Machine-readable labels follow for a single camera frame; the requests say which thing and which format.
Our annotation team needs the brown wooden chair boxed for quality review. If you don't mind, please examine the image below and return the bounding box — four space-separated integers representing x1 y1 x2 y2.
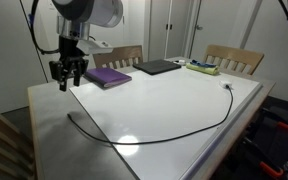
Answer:
93 44 144 70

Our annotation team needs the white whiteboard panel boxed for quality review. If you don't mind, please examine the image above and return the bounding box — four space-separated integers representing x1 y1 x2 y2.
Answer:
69 65 263 180

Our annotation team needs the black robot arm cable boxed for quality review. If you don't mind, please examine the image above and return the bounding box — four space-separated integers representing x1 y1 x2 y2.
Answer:
27 0 61 56

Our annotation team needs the dark wooden slatted chair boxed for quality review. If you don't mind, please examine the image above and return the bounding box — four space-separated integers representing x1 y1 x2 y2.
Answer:
0 101 38 180

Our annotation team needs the white charger power adapter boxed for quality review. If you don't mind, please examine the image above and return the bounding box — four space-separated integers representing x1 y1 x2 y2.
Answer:
219 79 233 90

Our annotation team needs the orange clamp handle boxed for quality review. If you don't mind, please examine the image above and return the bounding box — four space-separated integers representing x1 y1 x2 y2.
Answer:
259 161 285 178
276 121 288 132

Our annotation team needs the purple notebook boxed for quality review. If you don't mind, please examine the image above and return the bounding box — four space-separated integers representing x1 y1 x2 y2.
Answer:
83 67 133 89

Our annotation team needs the black charger cable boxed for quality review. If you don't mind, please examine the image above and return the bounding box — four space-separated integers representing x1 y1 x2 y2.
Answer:
67 84 234 146

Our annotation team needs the white closet door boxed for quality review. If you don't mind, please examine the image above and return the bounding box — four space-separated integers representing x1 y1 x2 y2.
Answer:
149 0 169 62
165 0 193 59

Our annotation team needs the yellow green folded cloth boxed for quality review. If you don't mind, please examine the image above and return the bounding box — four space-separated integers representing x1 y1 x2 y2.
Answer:
185 62 220 76

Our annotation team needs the light wooden chair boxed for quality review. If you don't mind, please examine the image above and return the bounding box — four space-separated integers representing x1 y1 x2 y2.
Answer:
202 44 265 76

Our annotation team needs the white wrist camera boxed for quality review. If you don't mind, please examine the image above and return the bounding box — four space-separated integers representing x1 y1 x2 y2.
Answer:
76 39 114 55

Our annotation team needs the blue folded cloth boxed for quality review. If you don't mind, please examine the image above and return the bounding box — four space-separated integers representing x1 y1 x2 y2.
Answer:
189 59 218 69

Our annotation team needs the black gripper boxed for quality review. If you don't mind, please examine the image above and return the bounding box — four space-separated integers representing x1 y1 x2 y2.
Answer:
48 35 89 92

